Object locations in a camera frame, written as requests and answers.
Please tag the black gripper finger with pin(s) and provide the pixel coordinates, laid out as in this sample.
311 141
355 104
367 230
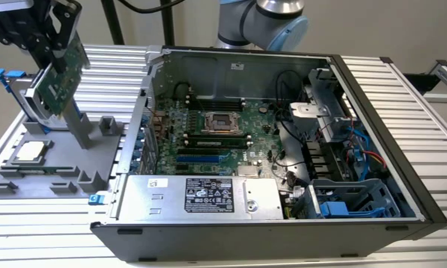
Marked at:
6 39
67 25

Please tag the green graphics card black cooler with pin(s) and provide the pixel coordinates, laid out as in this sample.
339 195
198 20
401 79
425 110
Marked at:
58 89

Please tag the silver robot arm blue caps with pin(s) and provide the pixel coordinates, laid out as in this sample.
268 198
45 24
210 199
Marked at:
245 25

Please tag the black stand pole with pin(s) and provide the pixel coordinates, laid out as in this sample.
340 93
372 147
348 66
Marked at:
166 28
113 22

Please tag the hard disk in blue carrier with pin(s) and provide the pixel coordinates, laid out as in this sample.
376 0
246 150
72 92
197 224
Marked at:
11 74

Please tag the silver CPU chip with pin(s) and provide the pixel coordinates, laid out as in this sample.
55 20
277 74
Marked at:
30 150

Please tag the grey parts rack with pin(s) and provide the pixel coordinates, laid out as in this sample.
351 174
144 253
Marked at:
58 150

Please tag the CPU socket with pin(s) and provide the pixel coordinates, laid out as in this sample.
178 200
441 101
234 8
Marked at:
221 121

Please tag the black RAM slot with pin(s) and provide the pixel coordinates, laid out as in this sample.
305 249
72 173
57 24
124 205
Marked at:
216 135

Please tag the green RAM stick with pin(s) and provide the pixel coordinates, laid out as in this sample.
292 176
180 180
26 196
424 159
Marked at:
208 143

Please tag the black expansion slot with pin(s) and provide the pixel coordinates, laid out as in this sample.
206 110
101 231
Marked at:
200 151

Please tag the blue expansion slot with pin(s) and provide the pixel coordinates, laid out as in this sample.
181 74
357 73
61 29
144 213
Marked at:
198 159

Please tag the round coin battery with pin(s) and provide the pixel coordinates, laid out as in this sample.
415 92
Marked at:
261 109

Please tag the blue case latch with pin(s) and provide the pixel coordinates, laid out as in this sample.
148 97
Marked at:
93 199

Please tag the green motherboard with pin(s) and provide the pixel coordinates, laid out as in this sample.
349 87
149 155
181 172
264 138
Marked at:
261 136

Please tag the silver power supply unit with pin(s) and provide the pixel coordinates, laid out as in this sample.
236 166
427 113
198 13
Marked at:
170 206

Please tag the silver finned heatsink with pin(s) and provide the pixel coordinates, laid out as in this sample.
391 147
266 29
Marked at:
249 171

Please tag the open black PC case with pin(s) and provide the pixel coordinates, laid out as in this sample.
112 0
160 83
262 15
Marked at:
226 243

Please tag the grey disk bay cage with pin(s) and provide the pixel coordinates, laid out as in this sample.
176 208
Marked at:
343 185

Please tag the blue disk carrier clip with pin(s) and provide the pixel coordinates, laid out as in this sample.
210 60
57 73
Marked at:
332 209

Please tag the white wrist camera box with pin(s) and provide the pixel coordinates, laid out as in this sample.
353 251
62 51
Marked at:
5 5

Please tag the grey metal drive bracket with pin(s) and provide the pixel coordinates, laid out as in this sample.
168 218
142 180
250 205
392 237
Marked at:
305 110

